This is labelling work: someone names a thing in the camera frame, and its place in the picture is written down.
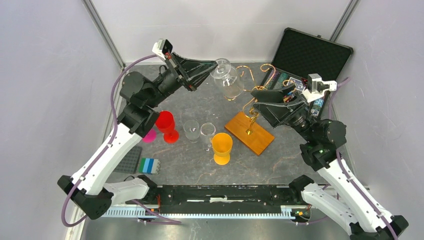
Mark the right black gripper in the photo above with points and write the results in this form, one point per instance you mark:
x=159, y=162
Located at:
x=271, y=105

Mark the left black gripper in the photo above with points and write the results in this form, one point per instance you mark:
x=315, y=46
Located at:
x=189, y=71

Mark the red wine glass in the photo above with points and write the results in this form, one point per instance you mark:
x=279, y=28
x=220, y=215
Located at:
x=165, y=123

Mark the clear textured glass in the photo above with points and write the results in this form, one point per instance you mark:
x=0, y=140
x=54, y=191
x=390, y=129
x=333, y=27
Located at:
x=191, y=130

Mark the clear glass back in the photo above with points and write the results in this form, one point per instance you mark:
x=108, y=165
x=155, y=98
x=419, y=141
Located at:
x=207, y=132

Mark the yellow wine glass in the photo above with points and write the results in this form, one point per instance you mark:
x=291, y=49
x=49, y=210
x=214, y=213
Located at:
x=222, y=144

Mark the pink wine glass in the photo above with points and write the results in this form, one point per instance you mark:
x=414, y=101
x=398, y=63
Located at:
x=150, y=136

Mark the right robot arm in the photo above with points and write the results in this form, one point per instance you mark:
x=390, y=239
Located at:
x=355, y=210

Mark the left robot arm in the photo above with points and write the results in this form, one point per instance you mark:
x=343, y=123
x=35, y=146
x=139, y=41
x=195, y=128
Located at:
x=88, y=187

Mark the black poker chip case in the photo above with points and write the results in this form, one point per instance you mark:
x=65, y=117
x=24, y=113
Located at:
x=300, y=54

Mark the green blue lego block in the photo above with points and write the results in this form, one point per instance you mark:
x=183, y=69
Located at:
x=149, y=166

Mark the grey lego baseplate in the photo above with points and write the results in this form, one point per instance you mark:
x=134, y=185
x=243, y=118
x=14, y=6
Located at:
x=129, y=163

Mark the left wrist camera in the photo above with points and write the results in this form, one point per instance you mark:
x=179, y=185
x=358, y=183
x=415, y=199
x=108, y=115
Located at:
x=162, y=49

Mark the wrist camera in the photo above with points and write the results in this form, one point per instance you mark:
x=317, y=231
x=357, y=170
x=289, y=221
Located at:
x=162, y=49
x=319, y=86

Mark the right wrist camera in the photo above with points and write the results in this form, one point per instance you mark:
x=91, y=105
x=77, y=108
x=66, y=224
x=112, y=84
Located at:
x=319, y=86

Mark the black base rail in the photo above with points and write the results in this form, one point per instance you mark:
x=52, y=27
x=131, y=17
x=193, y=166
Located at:
x=214, y=202

